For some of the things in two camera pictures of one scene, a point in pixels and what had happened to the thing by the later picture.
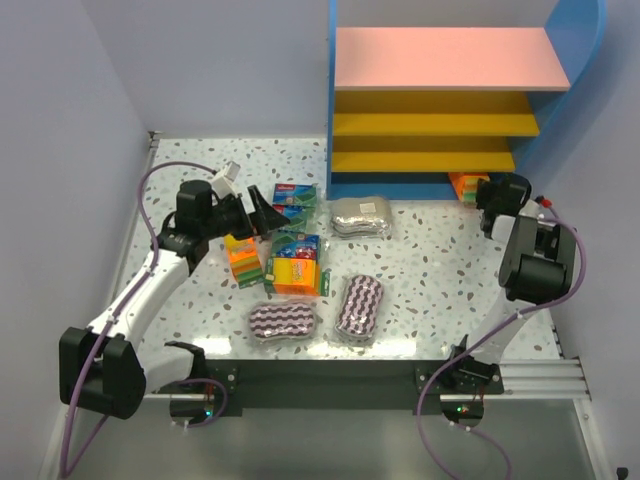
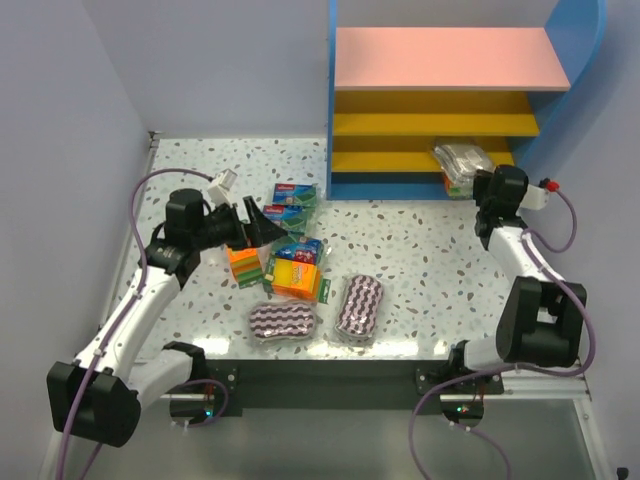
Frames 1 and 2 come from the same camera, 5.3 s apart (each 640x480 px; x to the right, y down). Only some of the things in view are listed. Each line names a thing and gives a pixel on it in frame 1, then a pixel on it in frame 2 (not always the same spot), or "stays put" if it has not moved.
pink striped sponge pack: [359, 307] stays put
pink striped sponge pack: [271, 320] stays put
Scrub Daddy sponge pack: [296, 276] stays put
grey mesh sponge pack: [361, 217] -> [459, 163]
